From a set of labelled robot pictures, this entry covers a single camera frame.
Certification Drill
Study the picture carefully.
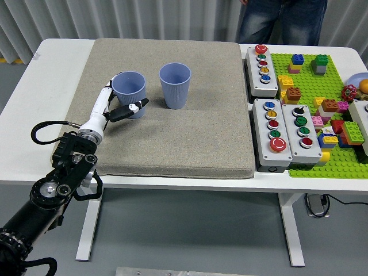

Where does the red toy valve wheel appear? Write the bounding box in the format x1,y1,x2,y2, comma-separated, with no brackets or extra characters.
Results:
341,84,358,102

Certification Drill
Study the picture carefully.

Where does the white table leg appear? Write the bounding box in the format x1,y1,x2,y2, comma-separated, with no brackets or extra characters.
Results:
277,192,305,267
75,186,104,262

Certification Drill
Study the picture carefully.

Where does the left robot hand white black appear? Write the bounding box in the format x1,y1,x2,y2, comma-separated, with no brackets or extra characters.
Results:
78,73,150,139

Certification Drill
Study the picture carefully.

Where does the red toy brick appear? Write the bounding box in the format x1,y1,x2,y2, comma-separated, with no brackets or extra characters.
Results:
330,120,346,135

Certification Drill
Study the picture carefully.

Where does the green toy brick baseplate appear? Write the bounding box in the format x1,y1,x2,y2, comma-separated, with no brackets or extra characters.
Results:
270,53,368,179

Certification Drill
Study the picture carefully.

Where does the grey power adapter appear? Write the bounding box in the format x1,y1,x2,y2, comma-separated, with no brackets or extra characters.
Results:
305,193,331,218

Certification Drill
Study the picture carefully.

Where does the person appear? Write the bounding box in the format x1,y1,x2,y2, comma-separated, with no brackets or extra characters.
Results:
237,0,328,47

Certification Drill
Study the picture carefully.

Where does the orange toy brick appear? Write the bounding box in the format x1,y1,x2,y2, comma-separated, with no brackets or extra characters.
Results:
344,135,365,146

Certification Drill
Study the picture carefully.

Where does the brown toy brick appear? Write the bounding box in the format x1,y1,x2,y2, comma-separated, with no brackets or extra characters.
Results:
320,98,339,113
285,86,302,102

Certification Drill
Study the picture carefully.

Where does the black power cable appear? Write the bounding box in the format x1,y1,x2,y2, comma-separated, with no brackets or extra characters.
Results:
323,193,368,206

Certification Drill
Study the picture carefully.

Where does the silver metal plate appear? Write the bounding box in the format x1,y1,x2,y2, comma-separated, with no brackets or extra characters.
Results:
115,266,255,276

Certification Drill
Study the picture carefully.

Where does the grey-brown mat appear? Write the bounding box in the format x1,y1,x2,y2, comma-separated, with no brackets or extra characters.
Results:
51,38,256,179

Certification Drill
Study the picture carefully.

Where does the blue ribbed cup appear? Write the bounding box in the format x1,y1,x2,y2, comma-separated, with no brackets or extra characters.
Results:
159,63,192,110
111,71,146,120

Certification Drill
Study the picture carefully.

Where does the grey five-button control box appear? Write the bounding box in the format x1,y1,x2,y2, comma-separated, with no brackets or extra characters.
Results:
245,44,279,98
252,98,293,173

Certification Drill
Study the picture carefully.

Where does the large green toy brick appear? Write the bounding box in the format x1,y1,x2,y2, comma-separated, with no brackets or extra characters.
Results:
341,121,365,141

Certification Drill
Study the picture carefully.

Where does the white box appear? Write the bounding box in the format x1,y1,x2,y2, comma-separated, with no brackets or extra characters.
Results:
347,99,368,158

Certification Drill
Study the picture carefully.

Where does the yellow round toy brick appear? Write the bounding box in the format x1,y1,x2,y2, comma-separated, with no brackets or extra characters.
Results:
317,151,331,168

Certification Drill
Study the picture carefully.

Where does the lavender plate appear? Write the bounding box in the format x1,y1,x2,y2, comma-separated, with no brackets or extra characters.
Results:
346,72,368,90

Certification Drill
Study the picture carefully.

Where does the grey control box selector knob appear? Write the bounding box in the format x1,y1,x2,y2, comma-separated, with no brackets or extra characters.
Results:
281,103,323,170

